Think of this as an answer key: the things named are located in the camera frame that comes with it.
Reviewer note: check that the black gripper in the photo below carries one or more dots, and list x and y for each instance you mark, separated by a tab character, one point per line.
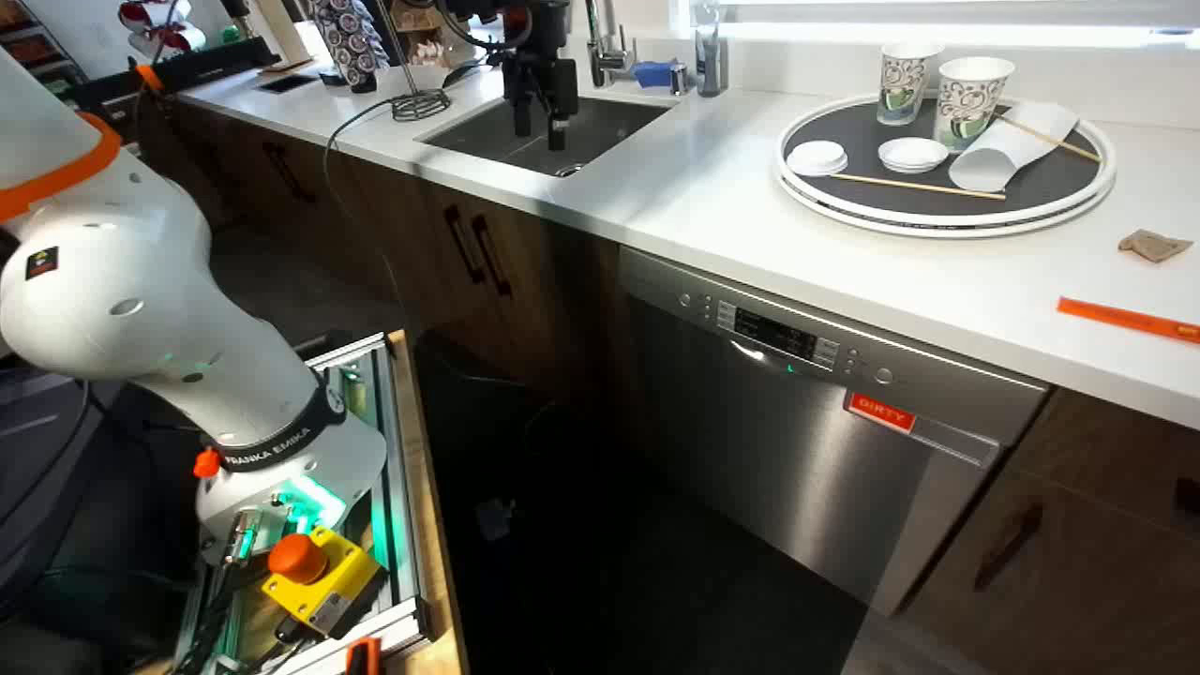
543	60

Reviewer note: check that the stainless steel dishwasher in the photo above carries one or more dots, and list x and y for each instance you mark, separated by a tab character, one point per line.
773	436

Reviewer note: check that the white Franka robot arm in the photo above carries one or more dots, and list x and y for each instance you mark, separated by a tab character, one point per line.
113	287

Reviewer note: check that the steel kitchen sink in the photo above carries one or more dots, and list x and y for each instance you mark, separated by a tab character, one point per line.
482	140

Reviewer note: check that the metal faucet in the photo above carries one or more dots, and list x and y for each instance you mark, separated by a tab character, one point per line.
609	51

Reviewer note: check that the blue sink item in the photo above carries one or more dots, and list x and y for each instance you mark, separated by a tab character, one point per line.
659	76

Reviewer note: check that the metal soap dispenser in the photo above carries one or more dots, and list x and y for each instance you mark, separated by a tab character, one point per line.
711	56

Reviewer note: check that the wooden sink cabinet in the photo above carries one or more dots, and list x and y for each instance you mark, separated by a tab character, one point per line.
378	239

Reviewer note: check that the patterned cloth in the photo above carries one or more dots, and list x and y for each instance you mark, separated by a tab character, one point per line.
346	39

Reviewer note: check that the small white bowl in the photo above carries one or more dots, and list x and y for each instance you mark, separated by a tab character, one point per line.
816	157
914	154

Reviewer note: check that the black flat device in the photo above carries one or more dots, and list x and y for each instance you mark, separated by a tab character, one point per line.
286	85

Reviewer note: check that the slim patterned paper cup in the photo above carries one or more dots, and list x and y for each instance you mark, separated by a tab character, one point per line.
906	87

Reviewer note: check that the wooden chopstick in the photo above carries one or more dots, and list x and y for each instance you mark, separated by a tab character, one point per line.
921	184
1054	140

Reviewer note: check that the wide patterned paper cup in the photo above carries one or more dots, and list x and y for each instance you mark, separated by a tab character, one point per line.
969	107

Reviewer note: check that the wooden board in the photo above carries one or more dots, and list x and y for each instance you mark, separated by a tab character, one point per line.
432	539

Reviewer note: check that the red dirty sign magnet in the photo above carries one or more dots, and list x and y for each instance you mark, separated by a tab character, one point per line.
878	411

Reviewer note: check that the yellow emergency stop box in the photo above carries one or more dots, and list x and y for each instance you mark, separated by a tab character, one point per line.
321	585

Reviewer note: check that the round white-rimmed dark tray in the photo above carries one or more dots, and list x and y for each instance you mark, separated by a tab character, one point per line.
1064	189

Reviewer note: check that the orange clamp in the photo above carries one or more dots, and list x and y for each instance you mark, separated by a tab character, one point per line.
363	657

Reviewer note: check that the orange ruler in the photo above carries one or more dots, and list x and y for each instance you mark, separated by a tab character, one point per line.
1128	321

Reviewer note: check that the brown paper scrap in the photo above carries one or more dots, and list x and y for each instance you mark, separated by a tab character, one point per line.
1154	246

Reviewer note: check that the wooden drawer cabinet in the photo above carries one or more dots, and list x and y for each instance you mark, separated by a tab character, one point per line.
1099	539

